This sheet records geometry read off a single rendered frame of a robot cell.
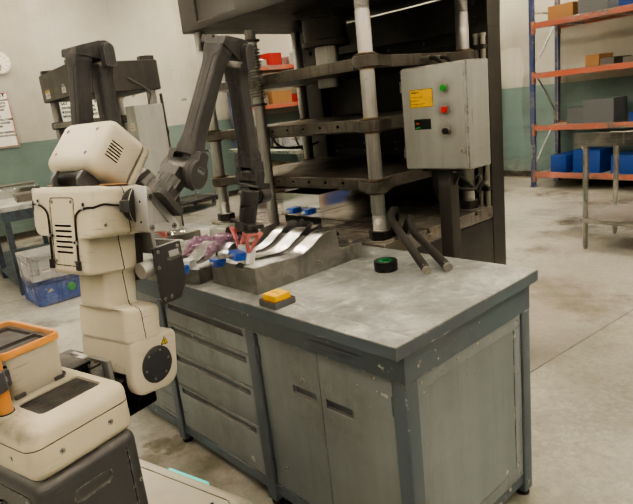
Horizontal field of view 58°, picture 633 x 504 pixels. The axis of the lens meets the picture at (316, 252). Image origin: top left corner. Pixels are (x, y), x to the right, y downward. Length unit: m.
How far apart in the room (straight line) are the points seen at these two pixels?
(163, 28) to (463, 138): 7.85
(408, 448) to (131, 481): 0.68
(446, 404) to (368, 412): 0.22
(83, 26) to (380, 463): 8.30
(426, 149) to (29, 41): 7.35
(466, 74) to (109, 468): 1.72
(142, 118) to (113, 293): 4.65
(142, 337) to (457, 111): 1.38
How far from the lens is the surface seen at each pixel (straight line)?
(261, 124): 2.94
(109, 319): 1.65
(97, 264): 1.56
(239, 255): 1.86
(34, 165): 8.96
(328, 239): 2.04
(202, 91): 1.58
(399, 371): 1.48
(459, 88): 2.26
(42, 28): 9.17
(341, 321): 1.56
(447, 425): 1.70
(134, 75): 6.50
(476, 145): 2.30
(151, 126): 6.19
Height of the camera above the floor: 1.37
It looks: 14 degrees down
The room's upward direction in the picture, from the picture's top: 6 degrees counter-clockwise
